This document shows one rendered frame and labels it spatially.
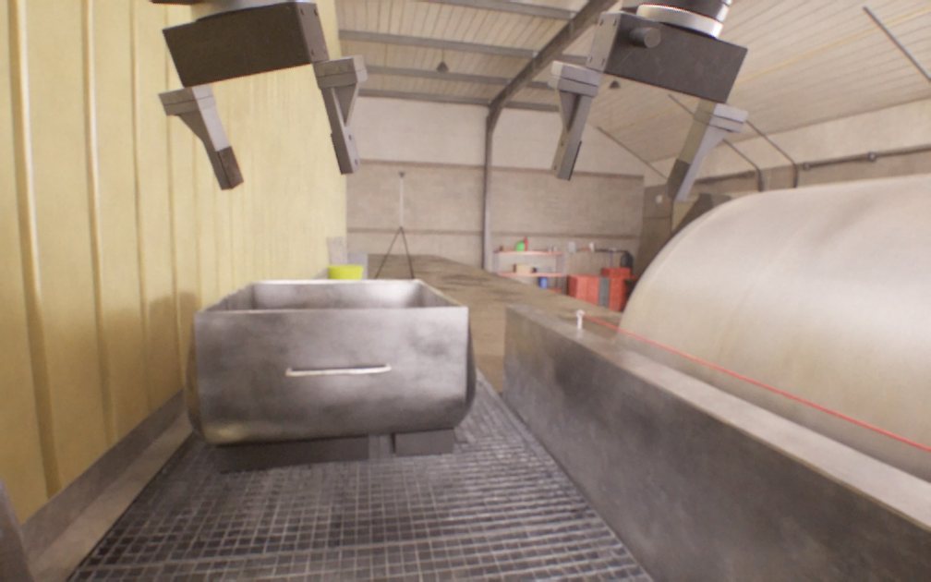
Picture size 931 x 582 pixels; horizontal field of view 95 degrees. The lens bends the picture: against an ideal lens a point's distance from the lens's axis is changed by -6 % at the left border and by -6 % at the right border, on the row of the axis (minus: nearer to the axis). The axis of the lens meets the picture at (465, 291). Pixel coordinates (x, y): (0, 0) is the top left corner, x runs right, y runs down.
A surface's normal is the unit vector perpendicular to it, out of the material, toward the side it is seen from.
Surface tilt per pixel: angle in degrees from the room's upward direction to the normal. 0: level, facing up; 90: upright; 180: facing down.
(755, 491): 90
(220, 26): 114
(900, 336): 62
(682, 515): 90
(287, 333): 90
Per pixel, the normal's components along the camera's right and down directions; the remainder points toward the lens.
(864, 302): -0.81, -0.54
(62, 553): 0.02, -0.99
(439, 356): 0.25, 0.12
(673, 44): 0.12, 0.51
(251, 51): -0.09, 0.51
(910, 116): -0.98, 0.00
